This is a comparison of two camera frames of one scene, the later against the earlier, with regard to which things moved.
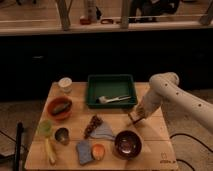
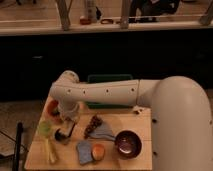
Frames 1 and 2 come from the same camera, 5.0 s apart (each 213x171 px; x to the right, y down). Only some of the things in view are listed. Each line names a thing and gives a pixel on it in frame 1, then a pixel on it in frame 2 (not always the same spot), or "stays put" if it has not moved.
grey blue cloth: x=103 y=131 stays put
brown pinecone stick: x=96 y=120 stays put
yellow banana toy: x=49 y=151 stays put
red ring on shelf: x=107 y=21 stays put
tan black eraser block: x=135 y=116 to x=68 y=127
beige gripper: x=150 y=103 to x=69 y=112
